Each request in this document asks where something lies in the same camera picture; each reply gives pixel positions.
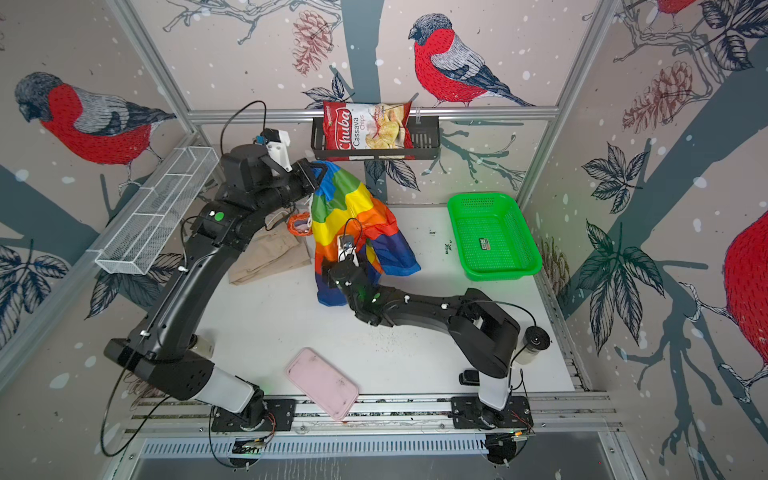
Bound black wire wall basket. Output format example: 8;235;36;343
310;116;441;161

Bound beige shorts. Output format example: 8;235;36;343
228;209;311;285

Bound white round cup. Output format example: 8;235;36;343
512;326;551;365

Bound small black device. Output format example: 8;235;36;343
458;369;480;386

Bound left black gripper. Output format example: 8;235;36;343
254;158;327;220

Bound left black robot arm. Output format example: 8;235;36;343
104;144;330;429

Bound green plastic basket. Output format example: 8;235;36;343
447;192;542;281

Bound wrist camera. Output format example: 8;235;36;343
259;128;292;173
337;234;359;266

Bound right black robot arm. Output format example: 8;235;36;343
323;259;521;411

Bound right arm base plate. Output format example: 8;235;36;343
448;396;534;431

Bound multicoloured shorts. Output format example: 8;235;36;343
288;161;420;307

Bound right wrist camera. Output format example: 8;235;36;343
337;234;359;266

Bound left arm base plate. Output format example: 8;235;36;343
210;398;297;433

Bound red cassava chips bag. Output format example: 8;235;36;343
322;101;413;161

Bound small bottle left side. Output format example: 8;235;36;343
188;334;214;360

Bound pink plastic tray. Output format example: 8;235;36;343
286;348;359;421

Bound white wire wall basket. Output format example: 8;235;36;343
95;146;219;275

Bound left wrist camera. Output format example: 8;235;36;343
259;128;292;173

